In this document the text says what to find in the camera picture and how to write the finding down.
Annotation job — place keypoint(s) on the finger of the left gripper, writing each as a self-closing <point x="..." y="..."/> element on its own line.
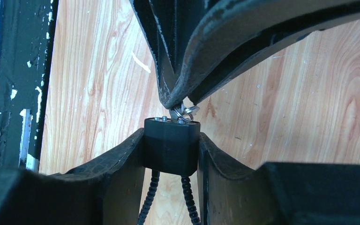
<point x="244" y="57"/>
<point x="189" y="38"/>

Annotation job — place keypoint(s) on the small keys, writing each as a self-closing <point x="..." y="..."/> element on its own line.
<point x="180" y="113"/>

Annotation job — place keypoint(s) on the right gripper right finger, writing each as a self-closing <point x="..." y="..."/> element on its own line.
<point x="231" y="193"/>

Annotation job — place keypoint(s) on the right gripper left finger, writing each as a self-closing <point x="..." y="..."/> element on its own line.
<point x="104" y="191"/>

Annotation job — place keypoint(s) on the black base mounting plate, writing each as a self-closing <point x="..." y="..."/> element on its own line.
<point x="27" y="30"/>

